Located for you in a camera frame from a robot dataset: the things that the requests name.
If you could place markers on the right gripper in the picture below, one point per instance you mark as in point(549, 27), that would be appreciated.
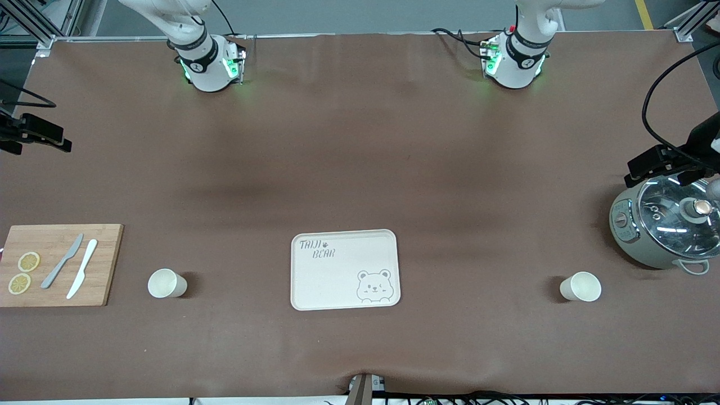
point(11, 130)

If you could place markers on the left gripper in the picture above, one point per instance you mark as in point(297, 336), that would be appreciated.
point(703, 140)

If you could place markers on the white plastic cup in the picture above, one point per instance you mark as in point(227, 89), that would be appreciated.
point(164, 283)
point(582, 287)

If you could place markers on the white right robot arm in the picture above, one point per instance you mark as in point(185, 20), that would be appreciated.
point(205, 62)

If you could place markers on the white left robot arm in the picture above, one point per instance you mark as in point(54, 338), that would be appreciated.
point(520, 59)

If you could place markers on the beige bear print tray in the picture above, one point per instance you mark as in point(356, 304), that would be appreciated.
point(343, 275)

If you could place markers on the glass pot lid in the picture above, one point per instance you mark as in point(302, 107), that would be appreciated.
point(669, 214)

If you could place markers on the grey-green electric pot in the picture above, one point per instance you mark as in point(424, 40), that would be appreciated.
point(633, 236)

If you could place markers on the yellow lemon slice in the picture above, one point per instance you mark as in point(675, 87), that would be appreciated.
point(19, 283)
point(28, 261)

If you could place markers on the grey plastic knife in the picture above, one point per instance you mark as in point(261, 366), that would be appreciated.
point(61, 263)

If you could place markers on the white plastic knife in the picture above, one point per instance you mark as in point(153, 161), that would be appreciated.
point(83, 267)

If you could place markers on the bamboo cutting board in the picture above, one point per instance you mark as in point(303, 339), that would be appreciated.
point(104, 264)

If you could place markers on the brown table cover mat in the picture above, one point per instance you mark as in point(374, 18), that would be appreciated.
point(360, 140)

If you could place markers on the aluminium frame profile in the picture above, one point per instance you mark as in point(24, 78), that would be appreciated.
point(689, 22)
point(34, 25)

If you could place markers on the grey table edge mount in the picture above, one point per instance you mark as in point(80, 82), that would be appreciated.
point(363, 388)

